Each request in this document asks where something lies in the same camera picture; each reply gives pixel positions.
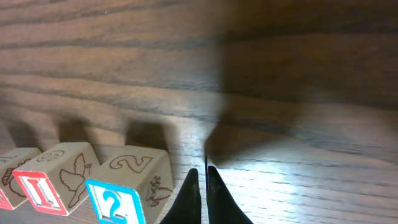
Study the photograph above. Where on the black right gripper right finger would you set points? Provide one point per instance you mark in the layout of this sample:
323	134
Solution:
222	209

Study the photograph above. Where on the red I block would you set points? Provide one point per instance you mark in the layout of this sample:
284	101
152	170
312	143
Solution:
54	181

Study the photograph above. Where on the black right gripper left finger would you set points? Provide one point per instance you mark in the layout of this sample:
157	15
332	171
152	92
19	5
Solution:
186	208

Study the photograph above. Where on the red A block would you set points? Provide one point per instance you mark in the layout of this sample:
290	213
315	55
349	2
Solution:
12	195

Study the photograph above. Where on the blue 2 block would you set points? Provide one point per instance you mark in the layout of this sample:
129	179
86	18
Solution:
132	186

